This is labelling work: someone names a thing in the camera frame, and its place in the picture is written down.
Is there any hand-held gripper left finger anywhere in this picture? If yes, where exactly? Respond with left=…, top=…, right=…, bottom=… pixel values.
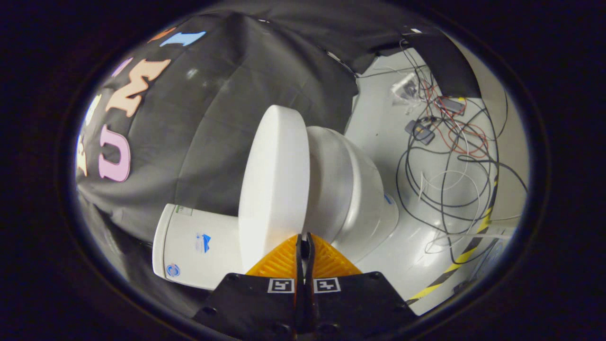
left=193, top=233, right=303, bottom=340

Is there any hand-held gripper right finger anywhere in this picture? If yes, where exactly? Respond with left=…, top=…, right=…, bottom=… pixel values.
left=303, top=232, right=420, bottom=340

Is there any clear plastic bag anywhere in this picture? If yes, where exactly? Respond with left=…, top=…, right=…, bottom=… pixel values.
left=391, top=72, right=421, bottom=107

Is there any white toilet bowl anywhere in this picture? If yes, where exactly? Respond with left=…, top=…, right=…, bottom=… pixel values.
left=331, top=136, right=400, bottom=264

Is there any black backdrop cloth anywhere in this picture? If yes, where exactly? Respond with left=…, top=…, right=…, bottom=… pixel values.
left=76, top=2, right=481, bottom=319

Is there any grey power adapter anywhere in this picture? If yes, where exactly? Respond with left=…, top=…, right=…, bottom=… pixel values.
left=405, top=119, right=436, bottom=145

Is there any small black device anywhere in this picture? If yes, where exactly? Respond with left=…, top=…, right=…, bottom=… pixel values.
left=439, top=97, right=467, bottom=116

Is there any yellow black hazard tape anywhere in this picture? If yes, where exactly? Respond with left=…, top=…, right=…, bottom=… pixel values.
left=406, top=176, right=499, bottom=305

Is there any tangle of floor cables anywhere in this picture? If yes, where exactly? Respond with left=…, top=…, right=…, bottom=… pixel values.
left=357, top=40, right=529, bottom=266

